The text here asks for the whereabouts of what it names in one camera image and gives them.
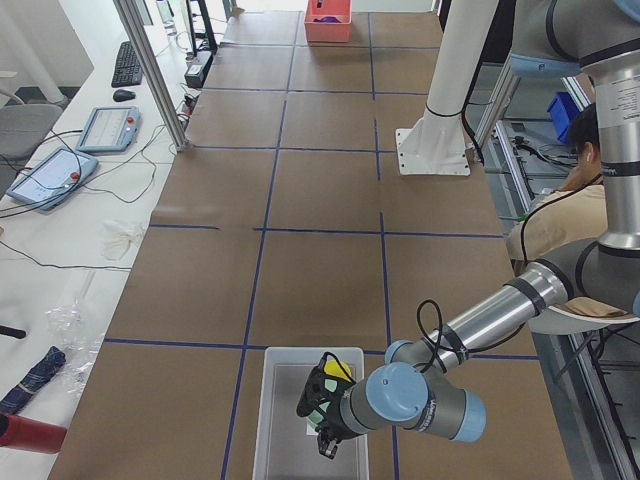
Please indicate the black power box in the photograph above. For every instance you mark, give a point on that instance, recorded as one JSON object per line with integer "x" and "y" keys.
{"x": 197, "y": 69}

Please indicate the clear plastic storage box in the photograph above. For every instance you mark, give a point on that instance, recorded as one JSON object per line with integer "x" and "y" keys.
{"x": 286, "y": 445}

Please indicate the teach pendant tablet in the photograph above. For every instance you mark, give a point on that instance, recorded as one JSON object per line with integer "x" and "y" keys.
{"x": 51, "y": 181}
{"x": 109, "y": 130}

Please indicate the blue storage bin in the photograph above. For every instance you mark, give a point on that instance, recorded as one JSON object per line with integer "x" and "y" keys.
{"x": 562, "y": 111}

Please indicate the black keyboard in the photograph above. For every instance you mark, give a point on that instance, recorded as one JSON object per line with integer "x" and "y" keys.
{"x": 127, "y": 68}

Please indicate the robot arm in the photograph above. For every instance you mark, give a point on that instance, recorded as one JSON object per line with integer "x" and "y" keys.
{"x": 550, "y": 38}

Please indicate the black computer mouse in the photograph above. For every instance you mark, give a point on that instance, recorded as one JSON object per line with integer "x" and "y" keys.
{"x": 122, "y": 95}

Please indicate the yellow plastic cup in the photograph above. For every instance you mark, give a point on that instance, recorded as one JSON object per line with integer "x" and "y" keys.
{"x": 338, "y": 369}

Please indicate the white crumpled cloth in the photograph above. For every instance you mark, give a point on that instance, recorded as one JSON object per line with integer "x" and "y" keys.
{"x": 119, "y": 236}

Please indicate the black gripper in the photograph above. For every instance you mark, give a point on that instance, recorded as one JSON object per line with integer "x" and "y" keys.
{"x": 334, "y": 419}

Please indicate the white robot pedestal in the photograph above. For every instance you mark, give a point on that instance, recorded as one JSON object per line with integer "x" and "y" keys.
{"x": 435, "y": 145}

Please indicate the near teach pendant tablet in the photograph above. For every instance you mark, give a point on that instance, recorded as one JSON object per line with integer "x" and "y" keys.
{"x": 51, "y": 181}

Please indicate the grey office chair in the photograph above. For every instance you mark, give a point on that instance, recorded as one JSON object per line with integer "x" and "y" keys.
{"x": 24, "y": 126}

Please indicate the red cylinder bottle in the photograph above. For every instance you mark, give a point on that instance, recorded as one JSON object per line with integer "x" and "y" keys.
{"x": 26, "y": 434}

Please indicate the green ceramic bowl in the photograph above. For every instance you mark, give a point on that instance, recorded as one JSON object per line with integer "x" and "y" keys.
{"x": 317, "y": 399}

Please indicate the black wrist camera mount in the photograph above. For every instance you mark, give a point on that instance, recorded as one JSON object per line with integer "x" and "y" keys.
{"x": 317, "y": 373}

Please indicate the far teach pendant tablet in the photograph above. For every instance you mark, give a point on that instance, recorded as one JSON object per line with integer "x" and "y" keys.
{"x": 109, "y": 130}

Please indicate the clear crumpled plastic wrap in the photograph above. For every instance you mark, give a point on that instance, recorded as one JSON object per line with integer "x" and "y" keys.
{"x": 80, "y": 343}

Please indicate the aluminium frame post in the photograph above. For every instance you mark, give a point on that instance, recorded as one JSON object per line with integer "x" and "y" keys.
{"x": 134, "y": 28}

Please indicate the folded dark blue umbrella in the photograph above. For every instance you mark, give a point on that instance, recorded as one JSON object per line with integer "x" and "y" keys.
{"x": 36, "y": 378}

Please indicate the seated person beige shirt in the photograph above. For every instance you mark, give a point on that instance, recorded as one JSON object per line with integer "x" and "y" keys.
{"x": 577, "y": 209}

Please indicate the white chair seat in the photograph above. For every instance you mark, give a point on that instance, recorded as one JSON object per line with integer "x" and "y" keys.
{"x": 581, "y": 314}

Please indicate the pink plastic bin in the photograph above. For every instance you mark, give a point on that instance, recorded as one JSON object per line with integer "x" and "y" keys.
{"x": 328, "y": 32}

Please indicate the purple cloth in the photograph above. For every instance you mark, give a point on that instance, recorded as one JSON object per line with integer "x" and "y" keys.
{"x": 327, "y": 19}

